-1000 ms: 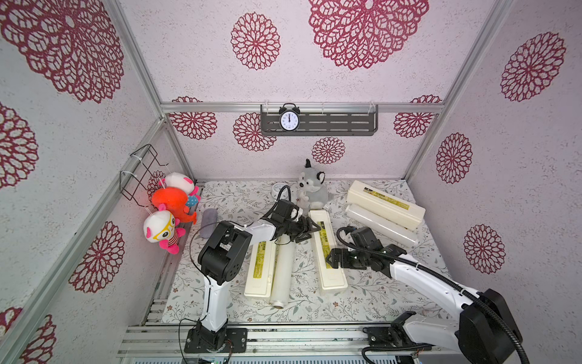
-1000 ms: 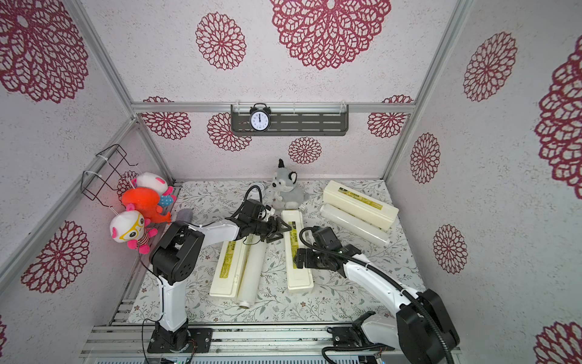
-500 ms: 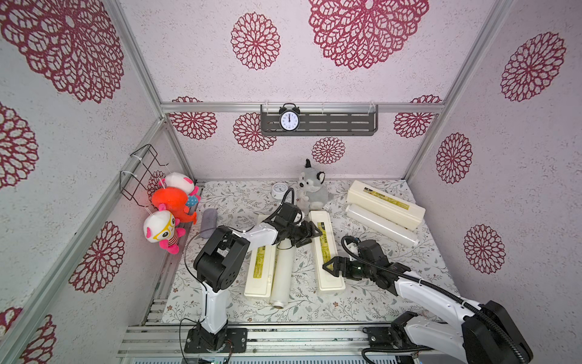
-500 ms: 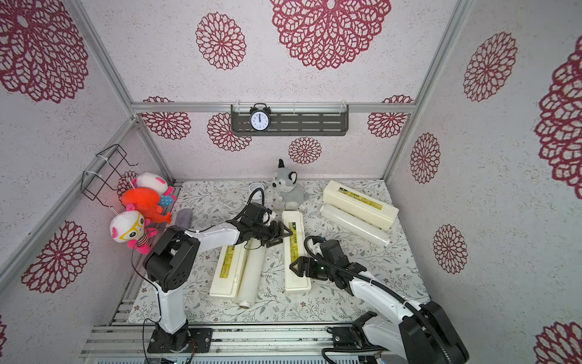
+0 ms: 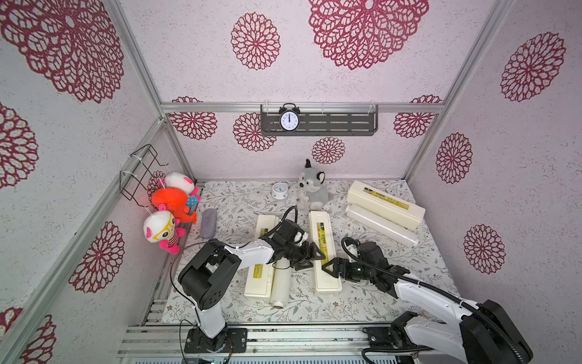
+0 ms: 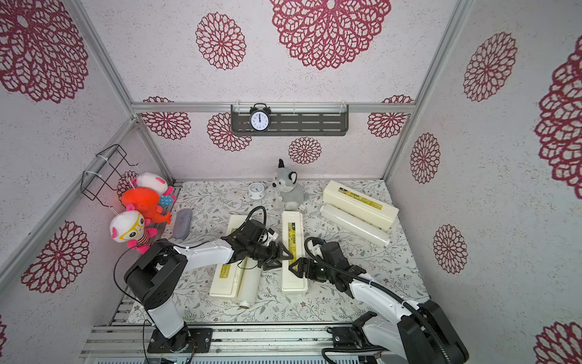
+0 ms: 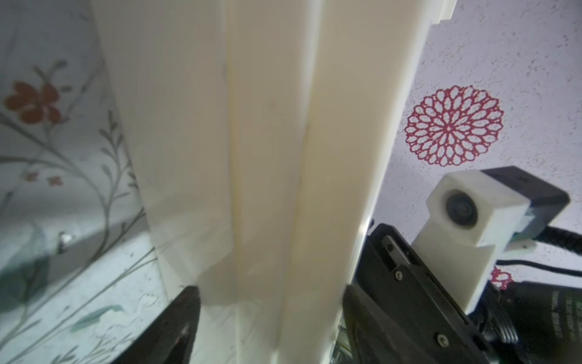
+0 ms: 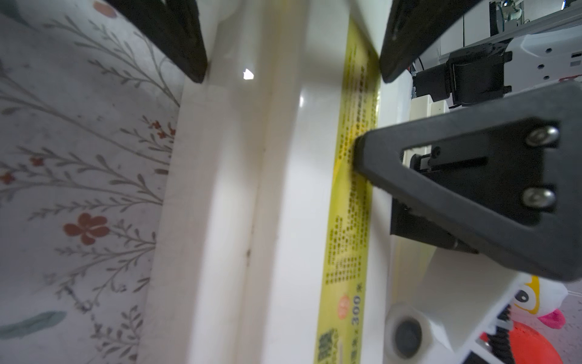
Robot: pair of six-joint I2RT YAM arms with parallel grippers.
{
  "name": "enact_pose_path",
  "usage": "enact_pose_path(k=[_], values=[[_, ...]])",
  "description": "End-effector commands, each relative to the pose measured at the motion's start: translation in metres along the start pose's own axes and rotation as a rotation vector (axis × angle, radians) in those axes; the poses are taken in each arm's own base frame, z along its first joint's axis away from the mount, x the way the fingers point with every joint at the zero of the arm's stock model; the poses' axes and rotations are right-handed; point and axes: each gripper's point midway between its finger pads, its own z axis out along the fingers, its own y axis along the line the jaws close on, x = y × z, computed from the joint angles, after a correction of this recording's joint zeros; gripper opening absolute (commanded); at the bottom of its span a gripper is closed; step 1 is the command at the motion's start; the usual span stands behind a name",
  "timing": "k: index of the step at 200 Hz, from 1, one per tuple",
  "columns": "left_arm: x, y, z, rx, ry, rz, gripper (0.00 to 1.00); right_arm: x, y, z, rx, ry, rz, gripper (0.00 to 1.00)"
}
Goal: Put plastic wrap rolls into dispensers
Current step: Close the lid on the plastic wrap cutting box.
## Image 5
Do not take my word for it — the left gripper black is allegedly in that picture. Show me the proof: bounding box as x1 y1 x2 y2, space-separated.
284 241 327 272

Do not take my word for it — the cream wrap dispenser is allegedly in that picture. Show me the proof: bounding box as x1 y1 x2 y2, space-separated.
244 215 279 299
308 211 343 295

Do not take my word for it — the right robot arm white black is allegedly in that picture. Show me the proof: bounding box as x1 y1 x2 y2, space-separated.
321 238 534 363

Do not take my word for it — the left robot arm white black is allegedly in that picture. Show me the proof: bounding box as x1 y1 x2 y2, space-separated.
177 206 326 341

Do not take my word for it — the left plastic wrap roll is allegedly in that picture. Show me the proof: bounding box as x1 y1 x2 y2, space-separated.
270 227 305 309

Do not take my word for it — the floral table mat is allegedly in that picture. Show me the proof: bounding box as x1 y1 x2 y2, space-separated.
161 179 460 324

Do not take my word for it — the grey husky plush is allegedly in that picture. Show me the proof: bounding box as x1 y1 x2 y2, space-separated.
298 159 333 211

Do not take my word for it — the small white round clock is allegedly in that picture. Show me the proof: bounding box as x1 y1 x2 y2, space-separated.
271 182 289 200

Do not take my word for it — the back right cream dispenser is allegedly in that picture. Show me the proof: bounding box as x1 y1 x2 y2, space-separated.
346 180 426 231

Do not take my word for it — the grey cloth roll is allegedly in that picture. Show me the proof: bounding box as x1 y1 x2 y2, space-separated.
199 209 218 241

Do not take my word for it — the black alarm clock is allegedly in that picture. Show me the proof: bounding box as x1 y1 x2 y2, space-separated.
279 103 301 132

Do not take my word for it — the red plush toy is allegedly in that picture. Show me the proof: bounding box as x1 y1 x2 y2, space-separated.
152 187 197 224

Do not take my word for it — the white plush with glasses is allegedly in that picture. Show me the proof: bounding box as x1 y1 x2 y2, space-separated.
143 210 186 255

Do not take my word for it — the white pink plush upper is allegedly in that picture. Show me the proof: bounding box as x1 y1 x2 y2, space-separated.
159 172 199 197

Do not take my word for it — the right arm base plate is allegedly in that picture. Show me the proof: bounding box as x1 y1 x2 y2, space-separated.
362 311 431 353

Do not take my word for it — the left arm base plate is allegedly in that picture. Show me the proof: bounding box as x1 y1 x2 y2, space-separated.
184 325 249 353

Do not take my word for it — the grey wall shelf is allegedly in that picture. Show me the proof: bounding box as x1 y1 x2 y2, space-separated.
259 103 378 137

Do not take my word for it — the black wire basket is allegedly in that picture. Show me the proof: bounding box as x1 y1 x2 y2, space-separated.
118 144 168 208

